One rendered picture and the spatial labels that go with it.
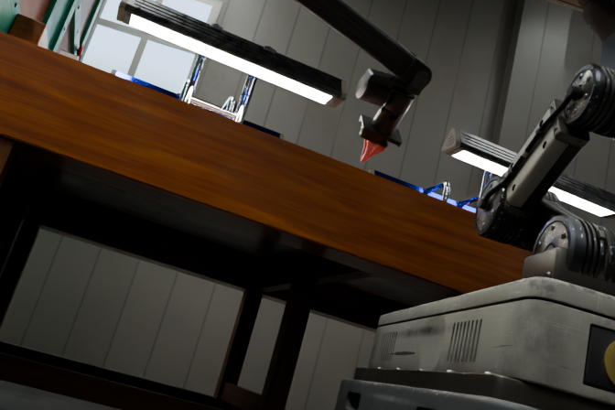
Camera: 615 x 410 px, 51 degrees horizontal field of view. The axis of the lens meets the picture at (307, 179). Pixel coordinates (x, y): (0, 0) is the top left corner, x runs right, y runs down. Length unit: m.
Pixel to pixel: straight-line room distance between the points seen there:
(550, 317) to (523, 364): 0.06
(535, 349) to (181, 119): 0.84
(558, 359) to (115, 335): 2.85
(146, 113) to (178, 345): 2.19
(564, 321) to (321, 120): 3.02
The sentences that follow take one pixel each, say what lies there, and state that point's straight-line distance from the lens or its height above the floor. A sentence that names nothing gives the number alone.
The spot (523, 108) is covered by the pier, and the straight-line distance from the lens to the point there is 3.94.
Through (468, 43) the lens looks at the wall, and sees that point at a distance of 4.11.
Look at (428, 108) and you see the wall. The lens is 3.84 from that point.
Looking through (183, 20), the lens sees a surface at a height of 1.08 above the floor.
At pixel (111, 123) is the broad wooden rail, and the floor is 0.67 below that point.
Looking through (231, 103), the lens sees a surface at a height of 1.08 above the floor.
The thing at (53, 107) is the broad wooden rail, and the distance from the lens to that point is 1.29.
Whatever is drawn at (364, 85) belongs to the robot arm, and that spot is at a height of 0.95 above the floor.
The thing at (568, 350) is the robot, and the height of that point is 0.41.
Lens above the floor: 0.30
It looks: 17 degrees up
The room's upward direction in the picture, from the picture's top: 15 degrees clockwise
